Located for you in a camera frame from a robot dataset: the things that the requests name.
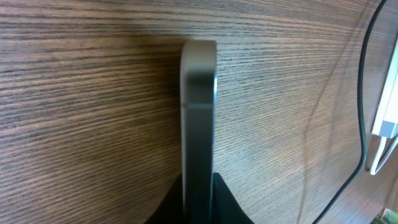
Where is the blue screen Galaxy smartphone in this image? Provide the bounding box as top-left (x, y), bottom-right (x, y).
top-left (180, 40), bottom-right (217, 223)

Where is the white power strip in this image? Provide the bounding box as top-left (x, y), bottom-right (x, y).
top-left (371, 42), bottom-right (397, 138)

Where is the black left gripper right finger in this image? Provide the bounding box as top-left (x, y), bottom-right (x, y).
top-left (211, 172), bottom-right (254, 224)

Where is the white power strip cord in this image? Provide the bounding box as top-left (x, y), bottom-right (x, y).
top-left (369, 135), bottom-right (398, 176)

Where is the black USB-C charger cable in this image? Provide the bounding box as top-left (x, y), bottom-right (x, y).
top-left (312, 0), bottom-right (389, 224)

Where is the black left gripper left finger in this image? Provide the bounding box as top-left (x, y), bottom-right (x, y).
top-left (145, 175), bottom-right (184, 224)

